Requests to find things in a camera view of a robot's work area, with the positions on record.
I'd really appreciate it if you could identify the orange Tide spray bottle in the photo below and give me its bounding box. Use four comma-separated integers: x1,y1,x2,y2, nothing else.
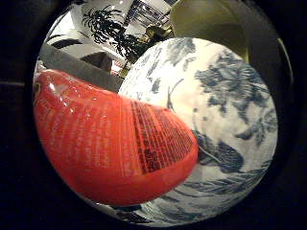
33,68,200,207

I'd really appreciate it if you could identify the blue floral white tablecloth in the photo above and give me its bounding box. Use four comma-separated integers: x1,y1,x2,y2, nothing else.
111,36,279,226

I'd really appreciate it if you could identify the grey sofa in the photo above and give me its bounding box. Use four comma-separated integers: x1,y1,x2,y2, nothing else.
38,42,125,94

